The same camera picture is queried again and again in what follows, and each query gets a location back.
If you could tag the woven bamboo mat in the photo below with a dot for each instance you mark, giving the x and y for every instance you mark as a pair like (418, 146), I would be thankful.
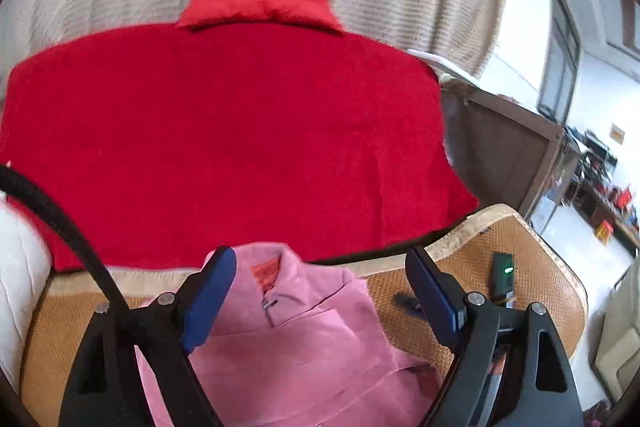
(550, 307)

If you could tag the white flat board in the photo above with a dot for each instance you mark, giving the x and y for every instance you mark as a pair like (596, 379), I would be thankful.
(445, 64)

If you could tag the black device with green light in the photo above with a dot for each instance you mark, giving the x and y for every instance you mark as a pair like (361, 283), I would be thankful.
(501, 282)

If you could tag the dark framed window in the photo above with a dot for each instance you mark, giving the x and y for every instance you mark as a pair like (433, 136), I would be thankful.
(557, 72)

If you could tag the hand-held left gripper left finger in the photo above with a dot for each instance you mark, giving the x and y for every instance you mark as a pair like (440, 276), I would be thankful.
(207, 307)

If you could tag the white quilted cushion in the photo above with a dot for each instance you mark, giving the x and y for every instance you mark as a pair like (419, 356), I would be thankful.
(20, 267)

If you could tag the pink zip-neck garment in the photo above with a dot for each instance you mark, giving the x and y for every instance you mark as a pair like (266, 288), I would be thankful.
(310, 347)

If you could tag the red fleece blanket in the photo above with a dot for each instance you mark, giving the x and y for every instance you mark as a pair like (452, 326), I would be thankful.
(225, 132)

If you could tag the cluttered side table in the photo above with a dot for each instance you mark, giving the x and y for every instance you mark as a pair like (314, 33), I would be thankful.
(600, 202)

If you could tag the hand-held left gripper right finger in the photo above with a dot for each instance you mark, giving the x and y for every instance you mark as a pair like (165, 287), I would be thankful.
(432, 299)

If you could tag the brown wall frame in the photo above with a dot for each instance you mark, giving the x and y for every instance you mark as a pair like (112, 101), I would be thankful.
(631, 19)

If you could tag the beige chair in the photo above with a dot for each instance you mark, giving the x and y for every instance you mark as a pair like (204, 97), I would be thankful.
(620, 347)

